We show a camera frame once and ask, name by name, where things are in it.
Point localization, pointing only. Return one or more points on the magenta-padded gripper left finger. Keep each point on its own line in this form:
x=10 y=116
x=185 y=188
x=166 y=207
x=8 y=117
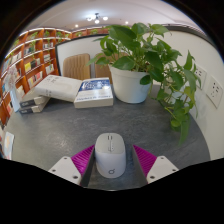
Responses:
x=66 y=168

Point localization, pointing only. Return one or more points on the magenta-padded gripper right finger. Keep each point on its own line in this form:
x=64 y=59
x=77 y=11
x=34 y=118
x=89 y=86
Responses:
x=160 y=168

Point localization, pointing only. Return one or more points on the white computer mouse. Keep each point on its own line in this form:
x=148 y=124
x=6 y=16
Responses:
x=110 y=156

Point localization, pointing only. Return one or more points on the pastel printed mouse pad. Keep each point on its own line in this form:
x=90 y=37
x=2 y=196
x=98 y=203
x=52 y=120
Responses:
x=7 y=145

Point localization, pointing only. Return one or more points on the white book with blue cover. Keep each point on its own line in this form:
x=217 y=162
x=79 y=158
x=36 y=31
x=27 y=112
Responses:
x=94 y=93

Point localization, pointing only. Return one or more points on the white hardcover book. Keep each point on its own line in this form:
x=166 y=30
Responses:
x=58 y=87

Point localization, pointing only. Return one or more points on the green plant in white pot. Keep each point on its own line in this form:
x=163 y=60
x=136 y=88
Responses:
x=128 y=86

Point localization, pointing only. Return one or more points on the orange wooden bookshelf unit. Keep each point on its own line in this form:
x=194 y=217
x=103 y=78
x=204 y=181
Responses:
x=31 y=60

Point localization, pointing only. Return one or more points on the ceiling light cluster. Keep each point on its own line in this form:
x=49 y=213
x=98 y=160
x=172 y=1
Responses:
x=96 y=18

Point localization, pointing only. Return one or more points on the white wall socket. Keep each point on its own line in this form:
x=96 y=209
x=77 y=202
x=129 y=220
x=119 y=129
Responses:
x=214 y=91
x=200 y=76

